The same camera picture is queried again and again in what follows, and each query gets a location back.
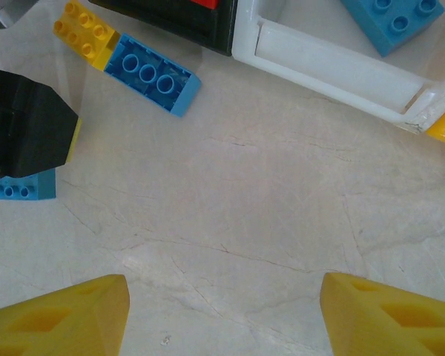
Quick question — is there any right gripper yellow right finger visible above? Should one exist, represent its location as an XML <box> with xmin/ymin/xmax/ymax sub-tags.
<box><xmin>320</xmin><ymin>272</ymin><xmax>445</xmax><ymax>356</ymax></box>

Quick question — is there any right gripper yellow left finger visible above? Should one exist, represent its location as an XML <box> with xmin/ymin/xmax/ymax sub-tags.
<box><xmin>0</xmin><ymin>273</ymin><xmax>131</xmax><ymax>356</ymax></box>

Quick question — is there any long blue lego brick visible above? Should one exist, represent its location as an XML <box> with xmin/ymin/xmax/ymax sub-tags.
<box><xmin>103</xmin><ymin>33</ymin><xmax>202</xmax><ymax>119</ymax></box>
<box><xmin>0</xmin><ymin>168</ymin><xmax>57</xmax><ymax>201</ymax></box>

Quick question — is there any small blue lego brick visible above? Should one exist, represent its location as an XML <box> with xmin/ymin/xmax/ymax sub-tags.
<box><xmin>339</xmin><ymin>0</ymin><xmax>445</xmax><ymax>59</ymax></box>

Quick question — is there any yellow lego brick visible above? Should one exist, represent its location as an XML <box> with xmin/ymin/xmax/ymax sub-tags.
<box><xmin>53</xmin><ymin>0</ymin><xmax>122</xmax><ymax>71</ymax></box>

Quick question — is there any black plastic bin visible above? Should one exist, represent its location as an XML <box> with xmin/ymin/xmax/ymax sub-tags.
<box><xmin>87</xmin><ymin>0</ymin><xmax>238</xmax><ymax>57</ymax></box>

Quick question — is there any white plastic bin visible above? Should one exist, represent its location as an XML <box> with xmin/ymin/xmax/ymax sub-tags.
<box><xmin>231</xmin><ymin>0</ymin><xmax>445</xmax><ymax>125</ymax></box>

